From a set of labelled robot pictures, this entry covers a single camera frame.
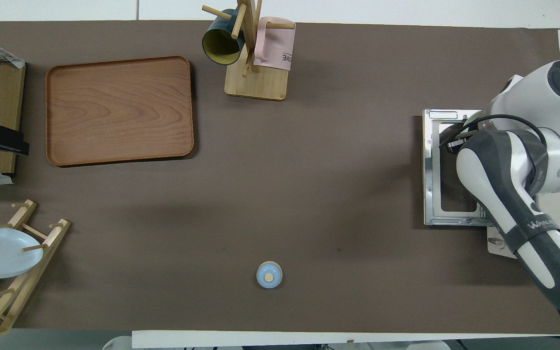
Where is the blue domed bell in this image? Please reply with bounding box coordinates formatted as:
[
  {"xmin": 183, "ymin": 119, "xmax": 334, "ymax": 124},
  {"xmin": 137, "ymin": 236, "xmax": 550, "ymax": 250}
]
[{"xmin": 256, "ymin": 261, "xmax": 284, "ymax": 290}]

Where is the dark blue mug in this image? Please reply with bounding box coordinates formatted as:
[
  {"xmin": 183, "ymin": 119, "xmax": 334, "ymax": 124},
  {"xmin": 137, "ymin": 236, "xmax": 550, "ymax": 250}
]
[{"xmin": 201, "ymin": 8, "xmax": 247, "ymax": 67}]

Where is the wooden mug rack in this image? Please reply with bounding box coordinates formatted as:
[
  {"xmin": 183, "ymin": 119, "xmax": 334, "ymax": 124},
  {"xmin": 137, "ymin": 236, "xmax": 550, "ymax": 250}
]
[{"xmin": 201, "ymin": 0, "xmax": 297, "ymax": 102}]

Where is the brown wooden tray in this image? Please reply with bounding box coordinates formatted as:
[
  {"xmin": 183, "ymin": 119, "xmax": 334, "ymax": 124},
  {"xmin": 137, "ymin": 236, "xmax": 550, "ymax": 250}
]
[{"xmin": 45, "ymin": 55, "xmax": 196, "ymax": 168}]

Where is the wooden plate rack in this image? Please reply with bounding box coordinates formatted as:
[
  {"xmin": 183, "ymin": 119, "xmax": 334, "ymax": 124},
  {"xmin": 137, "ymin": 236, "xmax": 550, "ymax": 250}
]
[{"xmin": 0, "ymin": 199, "xmax": 72, "ymax": 347}]

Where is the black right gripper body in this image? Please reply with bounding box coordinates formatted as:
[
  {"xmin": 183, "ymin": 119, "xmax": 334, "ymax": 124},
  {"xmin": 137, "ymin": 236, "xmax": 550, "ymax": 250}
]
[{"xmin": 445, "ymin": 127, "xmax": 480, "ymax": 155}]

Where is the brown table mat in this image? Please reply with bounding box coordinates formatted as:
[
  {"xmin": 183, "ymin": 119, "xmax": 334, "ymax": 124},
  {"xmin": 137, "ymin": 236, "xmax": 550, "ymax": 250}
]
[{"xmin": 0, "ymin": 19, "xmax": 560, "ymax": 336}]

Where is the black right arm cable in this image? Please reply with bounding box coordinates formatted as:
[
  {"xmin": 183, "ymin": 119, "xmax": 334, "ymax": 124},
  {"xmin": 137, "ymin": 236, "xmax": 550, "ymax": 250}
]
[{"xmin": 457, "ymin": 114, "xmax": 549, "ymax": 147}]

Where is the pink mug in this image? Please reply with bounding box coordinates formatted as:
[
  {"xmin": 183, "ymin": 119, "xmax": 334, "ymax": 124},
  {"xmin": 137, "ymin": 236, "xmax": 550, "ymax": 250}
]
[{"xmin": 253, "ymin": 16, "xmax": 297, "ymax": 72}]

